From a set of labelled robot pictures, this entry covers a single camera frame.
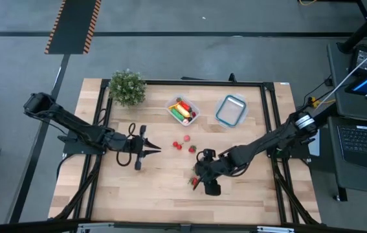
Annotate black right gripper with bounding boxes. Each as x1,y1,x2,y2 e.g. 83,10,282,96
190,148,236,197

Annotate black laptop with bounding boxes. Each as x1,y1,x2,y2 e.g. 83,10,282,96
327,115,367,173

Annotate clear plastic food container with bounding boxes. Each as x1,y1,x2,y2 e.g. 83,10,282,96
164,94,202,128

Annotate dark grey desk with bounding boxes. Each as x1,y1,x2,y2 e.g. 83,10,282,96
326,41,367,202

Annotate yellow connector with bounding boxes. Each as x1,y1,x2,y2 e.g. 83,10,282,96
309,96,337,109

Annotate green artificial potted plant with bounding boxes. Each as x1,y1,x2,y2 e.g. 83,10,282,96
107,68,148,108

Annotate yellow toy banana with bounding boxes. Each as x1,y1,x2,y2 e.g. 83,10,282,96
168,102,192,119

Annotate silver aluminium bracket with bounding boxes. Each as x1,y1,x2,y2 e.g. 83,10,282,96
256,225,296,233
76,221,115,233

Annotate black power adapter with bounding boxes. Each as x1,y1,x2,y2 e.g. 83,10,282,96
350,44,367,76

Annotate green toy vegetable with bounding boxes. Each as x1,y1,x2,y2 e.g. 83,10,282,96
170,107,186,122

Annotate white cable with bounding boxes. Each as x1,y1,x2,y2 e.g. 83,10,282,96
315,38,367,110

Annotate clear lid teal rim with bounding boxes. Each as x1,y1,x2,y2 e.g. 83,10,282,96
214,93,249,128

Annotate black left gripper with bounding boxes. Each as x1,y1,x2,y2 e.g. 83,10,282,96
126,124,162,172

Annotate red toy pepper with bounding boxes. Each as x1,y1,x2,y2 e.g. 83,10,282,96
179,100,193,113

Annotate black stand leg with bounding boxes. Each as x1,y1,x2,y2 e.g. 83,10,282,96
336,0,367,55

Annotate black mat orange-striped edges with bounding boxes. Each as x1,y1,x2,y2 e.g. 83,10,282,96
44,0,102,55

